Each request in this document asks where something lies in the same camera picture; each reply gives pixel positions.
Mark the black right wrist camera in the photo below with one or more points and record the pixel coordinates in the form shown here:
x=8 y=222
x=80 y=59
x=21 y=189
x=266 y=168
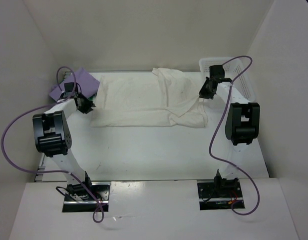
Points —
x=217 y=74

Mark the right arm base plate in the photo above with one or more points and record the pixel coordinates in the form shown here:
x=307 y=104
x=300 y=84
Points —
x=220 y=196

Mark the purple t-shirt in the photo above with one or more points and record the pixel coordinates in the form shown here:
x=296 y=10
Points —
x=87 y=84

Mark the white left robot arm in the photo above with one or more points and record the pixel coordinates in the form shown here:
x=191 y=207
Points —
x=78 y=176

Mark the green t-shirt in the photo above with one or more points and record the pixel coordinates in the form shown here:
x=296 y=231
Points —
x=90 y=98

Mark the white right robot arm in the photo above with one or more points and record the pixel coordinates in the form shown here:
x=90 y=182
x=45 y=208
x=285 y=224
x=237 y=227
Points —
x=241 y=115

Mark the white plastic basket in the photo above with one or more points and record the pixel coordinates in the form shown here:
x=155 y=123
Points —
x=232 y=69

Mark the white t-shirt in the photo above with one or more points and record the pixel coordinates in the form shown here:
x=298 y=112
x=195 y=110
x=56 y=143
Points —
x=166 y=98

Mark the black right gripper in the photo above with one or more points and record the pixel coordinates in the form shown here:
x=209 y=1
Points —
x=203 y=93

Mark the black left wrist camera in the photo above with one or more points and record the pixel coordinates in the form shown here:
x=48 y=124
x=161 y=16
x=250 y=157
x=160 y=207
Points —
x=71 y=90

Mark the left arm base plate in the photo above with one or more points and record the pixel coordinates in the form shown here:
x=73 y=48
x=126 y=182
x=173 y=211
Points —
x=83 y=202

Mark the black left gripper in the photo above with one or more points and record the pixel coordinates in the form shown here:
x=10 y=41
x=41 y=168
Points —
x=88 y=104

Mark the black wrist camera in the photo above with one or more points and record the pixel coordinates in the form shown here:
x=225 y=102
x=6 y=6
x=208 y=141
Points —
x=217 y=74
x=71 y=90

